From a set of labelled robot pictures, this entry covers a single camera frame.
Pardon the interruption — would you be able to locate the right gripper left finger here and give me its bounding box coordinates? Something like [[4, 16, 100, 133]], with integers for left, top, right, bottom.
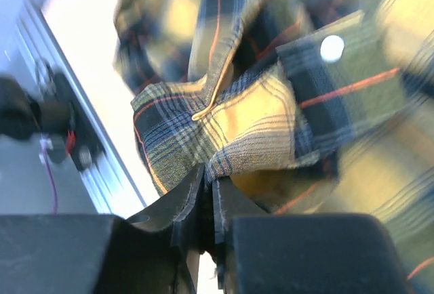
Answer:
[[1, 165, 204, 293]]

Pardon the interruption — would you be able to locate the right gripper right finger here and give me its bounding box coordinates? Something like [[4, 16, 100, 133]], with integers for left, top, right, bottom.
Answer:
[[212, 178, 412, 293]]

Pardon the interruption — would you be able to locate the yellow plaid long sleeve shirt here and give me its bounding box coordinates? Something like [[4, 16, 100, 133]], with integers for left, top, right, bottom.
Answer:
[[114, 0, 433, 293]]

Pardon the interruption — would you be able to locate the aluminium mounting rail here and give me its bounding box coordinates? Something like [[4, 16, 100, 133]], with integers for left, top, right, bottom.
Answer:
[[16, 0, 146, 217]]

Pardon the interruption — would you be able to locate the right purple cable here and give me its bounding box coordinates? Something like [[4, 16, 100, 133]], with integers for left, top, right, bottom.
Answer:
[[39, 133, 59, 214]]

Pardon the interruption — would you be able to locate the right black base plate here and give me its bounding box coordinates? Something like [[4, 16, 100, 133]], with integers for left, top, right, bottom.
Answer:
[[1, 62, 103, 172]]

